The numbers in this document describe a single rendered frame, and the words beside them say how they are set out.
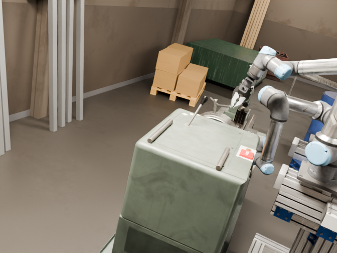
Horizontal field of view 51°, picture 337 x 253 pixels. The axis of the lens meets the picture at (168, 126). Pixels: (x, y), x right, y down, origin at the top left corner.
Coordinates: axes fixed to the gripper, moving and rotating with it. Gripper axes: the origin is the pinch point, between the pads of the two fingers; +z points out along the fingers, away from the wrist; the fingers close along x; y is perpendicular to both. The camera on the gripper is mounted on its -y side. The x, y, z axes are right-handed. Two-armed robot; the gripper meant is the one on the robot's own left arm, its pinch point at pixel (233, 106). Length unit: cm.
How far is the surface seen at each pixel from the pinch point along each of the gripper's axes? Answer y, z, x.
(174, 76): 355, 124, 111
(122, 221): -62, 54, 14
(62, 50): 142, 95, 189
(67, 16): 157, 64, 206
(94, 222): 21, 149, 43
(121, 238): -62, 63, 10
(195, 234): -62, 37, -17
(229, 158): -46.1, 5.6, -11.3
